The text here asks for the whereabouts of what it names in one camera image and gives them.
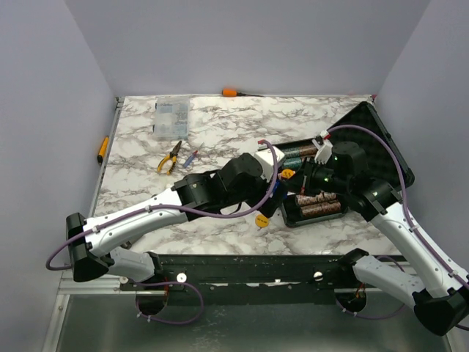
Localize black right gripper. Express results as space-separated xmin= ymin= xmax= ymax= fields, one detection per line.
xmin=286 ymin=155 xmax=350 ymax=197

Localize black poker set case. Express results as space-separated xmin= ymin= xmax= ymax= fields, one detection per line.
xmin=277 ymin=101 xmax=415 ymax=227

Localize yellow big blind button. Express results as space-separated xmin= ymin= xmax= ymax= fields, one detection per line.
xmin=255 ymin=214 xmax=270 ymax=228
xmin=281 ymin=169 xmax=295 ymax=180

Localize brown 100 chip roll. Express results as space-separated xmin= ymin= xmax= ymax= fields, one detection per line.
xmin=300 ymin=204 xmax=323 ymax=219
xmin=320 ymin=201 xmax=341 ymax=214

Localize blue small blind button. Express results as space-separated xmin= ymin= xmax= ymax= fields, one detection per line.
xmin=276 ymin=180 xmax=286 ymax=193

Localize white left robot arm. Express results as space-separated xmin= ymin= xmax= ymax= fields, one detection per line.
xmin=66 ymin=148 xmax=285 ymax=290

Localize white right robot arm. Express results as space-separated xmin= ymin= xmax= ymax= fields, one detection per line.
xmin=286 ymin=142 xmax=468 ymax=336

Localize tan 10 chip roll in case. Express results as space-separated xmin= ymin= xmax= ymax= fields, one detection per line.
xmin=316 ymin=192 xmax=337 ymax=202

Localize yellow big blind button in case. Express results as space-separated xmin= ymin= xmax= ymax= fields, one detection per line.
xmin=281 ymin=169 xmax=295 ymax=180

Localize brown chip roll upper in case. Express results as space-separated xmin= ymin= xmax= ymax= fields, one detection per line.
xmin=299 ymin=144 xmax=317 ymax=157

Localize green chip roll lower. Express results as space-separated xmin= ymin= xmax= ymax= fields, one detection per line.
xmin=283 ymin=158 xmax=303 ymax=170

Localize green chip roll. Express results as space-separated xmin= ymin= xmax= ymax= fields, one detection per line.
xmin=282 ymin=147 xmax=300 ymax=158
xmin=283 ymin=158 xmax=303 ymax=170

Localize green chip roll upper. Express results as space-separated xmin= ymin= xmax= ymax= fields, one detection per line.
xmin=282 ymin=147 xmax=300 ymax=158

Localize blue small screwdriver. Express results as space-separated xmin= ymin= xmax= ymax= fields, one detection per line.
xmin=182 ymin=150 xmax=199 ymax=169

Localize clear plastic organizer box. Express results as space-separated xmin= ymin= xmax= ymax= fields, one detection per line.
xmin=152 ymin=96 xmax=191 ymax=141

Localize yellow utility knife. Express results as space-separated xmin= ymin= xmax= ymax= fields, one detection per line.
xmin=97 ymin=136 xmax=109 ymax=165

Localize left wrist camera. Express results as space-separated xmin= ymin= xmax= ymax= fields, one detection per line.
xmin=254 ymin=146 xmax=286 ymax=181

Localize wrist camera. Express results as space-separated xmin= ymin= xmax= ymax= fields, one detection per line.
xmin=254 ymin=146 xmax=286 ymax=181
xmin=311 ymin=130 xmax=333 ymax=164

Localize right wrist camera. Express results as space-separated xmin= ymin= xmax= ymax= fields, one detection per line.
xmin=311 ymin=130 xmax=333 ymax=164

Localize yellow handle pliers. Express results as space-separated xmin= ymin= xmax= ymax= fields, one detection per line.
xmin=157 ymin=140 xmax=182 ymax=175

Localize orange handle screwdriver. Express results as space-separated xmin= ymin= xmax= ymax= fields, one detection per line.
xmin=221 ymin=89 xmax=261 ymax=98

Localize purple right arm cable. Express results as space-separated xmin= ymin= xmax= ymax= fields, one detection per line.
xmin=325 ymin=124 xmax=469 ymax=331

